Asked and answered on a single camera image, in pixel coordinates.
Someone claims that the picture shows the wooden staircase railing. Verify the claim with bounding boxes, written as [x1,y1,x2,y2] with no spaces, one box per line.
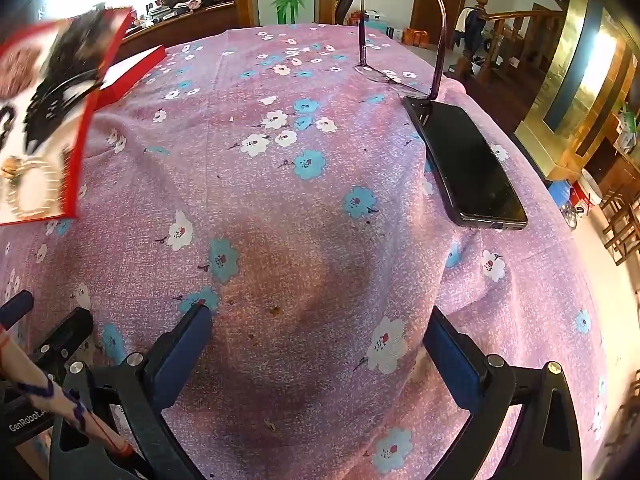
[457,0,566,86]

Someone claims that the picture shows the cluttered wooden desk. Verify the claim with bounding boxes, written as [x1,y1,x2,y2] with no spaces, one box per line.
[120,0,238,53]

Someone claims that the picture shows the large pearl bracelet with pendant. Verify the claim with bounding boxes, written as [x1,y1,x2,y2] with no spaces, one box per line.
[0,157,68,218]

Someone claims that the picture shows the purple floral tablecloth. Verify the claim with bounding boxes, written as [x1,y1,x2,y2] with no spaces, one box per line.
[0,22,621,480]

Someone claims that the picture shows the thin-framed eyeglasses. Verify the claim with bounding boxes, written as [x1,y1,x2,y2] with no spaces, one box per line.
[352,0,448,103]

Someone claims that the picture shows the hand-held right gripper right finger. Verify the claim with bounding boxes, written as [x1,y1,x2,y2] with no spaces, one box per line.
[424,306,583,480]

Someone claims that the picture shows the red jewelry box tray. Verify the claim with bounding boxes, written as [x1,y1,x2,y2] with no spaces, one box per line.
[0,7,136,226]

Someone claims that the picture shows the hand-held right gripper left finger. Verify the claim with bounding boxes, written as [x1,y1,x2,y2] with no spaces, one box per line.
[50,304,213,480]

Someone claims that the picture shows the reddish brown bead bracelet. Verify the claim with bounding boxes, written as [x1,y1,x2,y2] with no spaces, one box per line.
[0,45,43,98]

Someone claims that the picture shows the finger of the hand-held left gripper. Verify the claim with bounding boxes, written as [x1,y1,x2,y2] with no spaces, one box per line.
[27,307,96,378]
[0,290,35,328]

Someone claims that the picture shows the black bead bracelet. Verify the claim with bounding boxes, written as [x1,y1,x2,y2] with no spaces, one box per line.
[0,105,18,148]

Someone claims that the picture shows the black office chair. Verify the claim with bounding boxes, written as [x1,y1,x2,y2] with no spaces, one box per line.
[335,0,363,26]

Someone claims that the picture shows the wooden chairs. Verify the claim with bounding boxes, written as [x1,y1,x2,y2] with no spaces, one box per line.
[597,180,640,266]

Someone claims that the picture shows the dark jacket on newel post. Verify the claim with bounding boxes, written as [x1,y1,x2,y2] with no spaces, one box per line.
[454,6,483,51]

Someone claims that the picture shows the black hair clip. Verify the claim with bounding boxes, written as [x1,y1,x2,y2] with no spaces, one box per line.
[22,10,123,153]

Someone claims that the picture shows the red jewelry box lid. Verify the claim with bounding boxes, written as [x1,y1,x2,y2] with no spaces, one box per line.
[95,45,167,111]

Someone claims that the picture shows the black smartphone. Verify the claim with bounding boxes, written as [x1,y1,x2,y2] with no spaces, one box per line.
[402,96,529,231]

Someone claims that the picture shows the brown wooden door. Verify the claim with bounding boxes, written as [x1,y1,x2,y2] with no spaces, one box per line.
[410,0,473,48]

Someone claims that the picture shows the golden wall panel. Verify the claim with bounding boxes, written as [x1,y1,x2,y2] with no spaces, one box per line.
[515,0,638,181]

